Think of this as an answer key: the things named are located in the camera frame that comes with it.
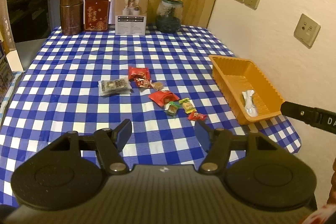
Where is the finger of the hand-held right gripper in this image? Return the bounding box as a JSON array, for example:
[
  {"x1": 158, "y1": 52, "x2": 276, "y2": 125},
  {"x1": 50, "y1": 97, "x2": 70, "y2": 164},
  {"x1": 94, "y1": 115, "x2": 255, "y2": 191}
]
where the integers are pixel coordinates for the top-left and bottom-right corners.
[{"x1": 280, "y1": 101, "x2": 319, "y2": 127}]

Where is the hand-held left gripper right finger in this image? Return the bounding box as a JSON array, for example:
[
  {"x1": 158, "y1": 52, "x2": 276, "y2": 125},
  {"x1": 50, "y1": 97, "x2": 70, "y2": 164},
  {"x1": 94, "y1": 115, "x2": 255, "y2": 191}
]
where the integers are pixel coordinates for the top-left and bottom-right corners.
[{"x1": 194, "y1": 120, "x2": 277, "y2": 176}]

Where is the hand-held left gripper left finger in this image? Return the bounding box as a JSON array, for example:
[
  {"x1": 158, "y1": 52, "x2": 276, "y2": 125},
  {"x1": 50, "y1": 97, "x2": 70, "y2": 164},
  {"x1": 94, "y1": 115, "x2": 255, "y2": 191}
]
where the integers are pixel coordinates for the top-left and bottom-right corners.
[{"x1": 49, "y1": 119, "x2": 133, "y2": 175}]

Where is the red snack packet white print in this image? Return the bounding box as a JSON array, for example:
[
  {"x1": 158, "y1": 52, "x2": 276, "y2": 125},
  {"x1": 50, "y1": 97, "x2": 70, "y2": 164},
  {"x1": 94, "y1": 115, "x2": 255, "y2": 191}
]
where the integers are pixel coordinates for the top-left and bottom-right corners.
[{"x1": 148, "y1": 90, "x2": 180, "y2": 108}]

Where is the red clear-window candy packet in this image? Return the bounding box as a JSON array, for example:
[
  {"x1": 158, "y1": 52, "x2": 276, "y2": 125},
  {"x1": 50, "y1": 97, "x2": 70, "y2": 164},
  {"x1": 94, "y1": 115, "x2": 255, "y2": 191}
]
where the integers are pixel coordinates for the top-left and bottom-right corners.
[{"x1": 134, "y1": 77, "x2": 153, "y2": 89}]

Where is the orange plastic tray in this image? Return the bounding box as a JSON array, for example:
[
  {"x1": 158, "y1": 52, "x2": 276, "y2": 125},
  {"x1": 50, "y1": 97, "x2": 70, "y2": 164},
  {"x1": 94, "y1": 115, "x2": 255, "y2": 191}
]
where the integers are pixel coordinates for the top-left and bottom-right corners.
[{"x1": 209, "y1": 54, "x2": 285, "y2": 125}]

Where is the small red wrapped candy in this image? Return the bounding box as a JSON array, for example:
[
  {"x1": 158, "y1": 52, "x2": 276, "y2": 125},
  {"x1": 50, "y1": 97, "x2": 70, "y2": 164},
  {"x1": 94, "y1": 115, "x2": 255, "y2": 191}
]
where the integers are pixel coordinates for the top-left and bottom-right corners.
[{"x1": 188, "y1": 111, "x2": 208, "y2": 122}]

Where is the green yellow wrapped candy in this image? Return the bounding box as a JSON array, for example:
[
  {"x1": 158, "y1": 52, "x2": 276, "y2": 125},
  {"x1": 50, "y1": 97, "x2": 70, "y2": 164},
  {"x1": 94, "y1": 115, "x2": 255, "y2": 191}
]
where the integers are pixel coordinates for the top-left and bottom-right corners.
[{"x1": 179, "y1": 98, "x2": 196, "y2": 113}]

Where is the grey clear snack packet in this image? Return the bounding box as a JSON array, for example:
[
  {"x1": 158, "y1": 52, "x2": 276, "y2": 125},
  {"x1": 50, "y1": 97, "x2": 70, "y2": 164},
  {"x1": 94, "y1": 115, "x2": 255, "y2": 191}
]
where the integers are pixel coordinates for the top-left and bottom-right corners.
[{"x1": 98, "y1": 77, "x2": 132, "y2": 96}]

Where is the silver snack packet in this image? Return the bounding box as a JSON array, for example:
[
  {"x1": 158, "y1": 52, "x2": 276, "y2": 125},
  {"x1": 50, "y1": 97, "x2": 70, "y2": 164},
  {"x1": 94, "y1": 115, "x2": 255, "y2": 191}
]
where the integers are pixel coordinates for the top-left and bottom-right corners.
[{"x1": 241, "y1": 90, "x2": 258, "y2": 117}]

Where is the large red snack packet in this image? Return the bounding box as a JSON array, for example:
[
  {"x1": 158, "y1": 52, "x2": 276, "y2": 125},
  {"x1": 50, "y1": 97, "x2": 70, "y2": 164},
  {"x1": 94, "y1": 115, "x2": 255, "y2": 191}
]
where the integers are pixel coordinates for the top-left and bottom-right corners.
[{"x1": 128, "y1": 66, "x2": 150, "y2": 81}]

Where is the blue white checked tablecloth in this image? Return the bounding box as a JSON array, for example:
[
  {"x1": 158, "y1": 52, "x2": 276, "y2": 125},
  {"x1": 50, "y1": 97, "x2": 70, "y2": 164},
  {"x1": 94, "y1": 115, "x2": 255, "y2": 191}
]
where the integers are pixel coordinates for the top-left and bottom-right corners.
[{"x1": 0, "y1": 24, "x2": 302, "y2": 211}]

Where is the red white patterned clothing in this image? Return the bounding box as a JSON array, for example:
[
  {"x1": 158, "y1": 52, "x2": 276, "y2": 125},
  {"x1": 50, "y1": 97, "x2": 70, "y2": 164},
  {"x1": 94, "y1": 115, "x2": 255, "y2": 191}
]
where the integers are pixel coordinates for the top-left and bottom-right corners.
[{"x1": 302, "y1": 203, "x2": 336, "y2": 224}]

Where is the white carton box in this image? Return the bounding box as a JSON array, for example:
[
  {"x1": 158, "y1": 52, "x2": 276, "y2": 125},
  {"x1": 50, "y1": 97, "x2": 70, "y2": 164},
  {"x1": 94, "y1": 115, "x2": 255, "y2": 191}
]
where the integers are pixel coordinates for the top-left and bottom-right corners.
[{"x1": 115, "y1": 0, "x2": 150, "y2": 36}]

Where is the glass jar with green lid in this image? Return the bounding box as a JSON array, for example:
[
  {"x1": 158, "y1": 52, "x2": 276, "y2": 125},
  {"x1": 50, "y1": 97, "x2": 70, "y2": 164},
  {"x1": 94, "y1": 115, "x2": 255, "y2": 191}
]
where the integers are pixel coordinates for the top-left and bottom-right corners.
[{"x1": 155, "y1": 0, "x2": 184, "y2": 33}]

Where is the red tin box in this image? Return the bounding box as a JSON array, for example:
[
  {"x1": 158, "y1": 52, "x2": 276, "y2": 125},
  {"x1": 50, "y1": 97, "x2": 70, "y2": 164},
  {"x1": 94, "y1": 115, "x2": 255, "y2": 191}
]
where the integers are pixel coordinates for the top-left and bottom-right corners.
[{"x1": 83, "y1": 0, "x2": 110, "y2": 31}]

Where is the brown metal canister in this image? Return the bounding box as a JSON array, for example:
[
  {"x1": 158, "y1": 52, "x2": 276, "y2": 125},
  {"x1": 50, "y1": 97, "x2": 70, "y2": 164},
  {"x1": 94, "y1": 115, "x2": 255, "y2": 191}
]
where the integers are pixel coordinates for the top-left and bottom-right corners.
[{"x1": 59, "y1": 0, "x2": 85, "y2": 35}]

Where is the black glossy appliance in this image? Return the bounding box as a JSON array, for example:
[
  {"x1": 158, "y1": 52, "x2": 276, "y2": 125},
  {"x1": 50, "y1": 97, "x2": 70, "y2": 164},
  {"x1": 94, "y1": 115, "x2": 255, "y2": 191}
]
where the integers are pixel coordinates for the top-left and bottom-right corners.
[{"x1": 6, "y1": 0, "x2": 64, "y2": 71}]

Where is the beige wall data socket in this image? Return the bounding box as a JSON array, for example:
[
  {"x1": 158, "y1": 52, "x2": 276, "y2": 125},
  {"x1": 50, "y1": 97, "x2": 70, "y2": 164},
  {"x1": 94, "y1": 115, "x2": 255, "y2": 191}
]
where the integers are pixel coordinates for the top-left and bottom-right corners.
[{"x1": 293, "y1": 13, "x2": 321, "y2": 48}]

